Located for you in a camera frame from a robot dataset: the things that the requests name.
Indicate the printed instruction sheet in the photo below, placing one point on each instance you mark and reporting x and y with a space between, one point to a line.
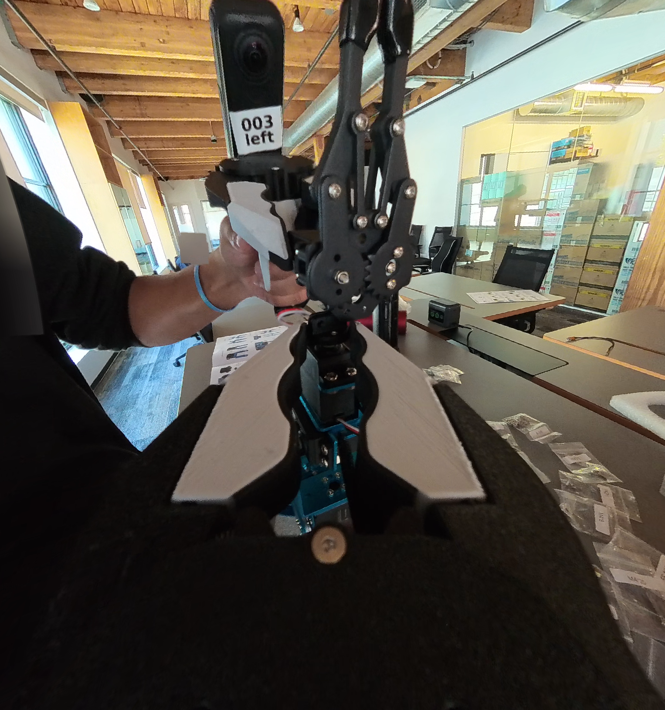
244 353

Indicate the black desk panel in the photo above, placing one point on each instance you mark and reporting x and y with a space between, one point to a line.
510 353

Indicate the dark grey desk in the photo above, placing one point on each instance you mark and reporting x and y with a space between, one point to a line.
499 399

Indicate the black cylindrical flask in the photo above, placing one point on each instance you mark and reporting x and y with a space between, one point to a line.
387 331

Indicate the red tube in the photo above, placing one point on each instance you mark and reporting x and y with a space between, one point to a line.
366 322

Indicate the large window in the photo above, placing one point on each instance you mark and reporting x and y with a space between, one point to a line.
16 144

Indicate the pile of small parts bags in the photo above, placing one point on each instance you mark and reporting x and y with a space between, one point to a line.
599 510

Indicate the blue wristband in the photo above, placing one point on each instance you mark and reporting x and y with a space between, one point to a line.
207 291

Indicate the beige office table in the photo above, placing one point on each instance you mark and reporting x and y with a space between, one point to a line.
477 291

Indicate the small clear parts bag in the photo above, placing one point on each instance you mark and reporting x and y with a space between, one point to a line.
443 375

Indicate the white paper sheet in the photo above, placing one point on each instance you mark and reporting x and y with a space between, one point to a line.
499 296

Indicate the white foam packing piece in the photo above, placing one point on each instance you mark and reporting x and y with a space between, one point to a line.
648 416

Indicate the black office chair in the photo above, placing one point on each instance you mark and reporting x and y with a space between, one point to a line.
523 272
443 250

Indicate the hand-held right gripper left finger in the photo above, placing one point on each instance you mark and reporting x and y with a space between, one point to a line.
238 433

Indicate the person's left hand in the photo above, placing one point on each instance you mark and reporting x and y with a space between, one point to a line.
238 283

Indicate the person's left forearm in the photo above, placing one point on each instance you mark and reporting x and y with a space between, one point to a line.
99 288

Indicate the brown wooden desk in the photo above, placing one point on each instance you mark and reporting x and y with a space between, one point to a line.
632 333

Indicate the small black box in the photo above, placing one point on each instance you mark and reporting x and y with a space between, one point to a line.
443 314

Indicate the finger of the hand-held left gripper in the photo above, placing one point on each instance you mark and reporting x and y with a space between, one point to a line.
264 270
253 216

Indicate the blue toy robot arm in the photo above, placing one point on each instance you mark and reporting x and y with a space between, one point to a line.
330 377

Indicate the silver ventilation duct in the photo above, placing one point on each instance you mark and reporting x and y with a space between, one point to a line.
432 22

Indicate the black toy robot claw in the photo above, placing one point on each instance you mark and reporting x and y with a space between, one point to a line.
360 222

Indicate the shelf of cardboard boxes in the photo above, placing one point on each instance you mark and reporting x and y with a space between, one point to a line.
593 233

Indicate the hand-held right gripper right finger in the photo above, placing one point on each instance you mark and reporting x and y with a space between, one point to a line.
421 433

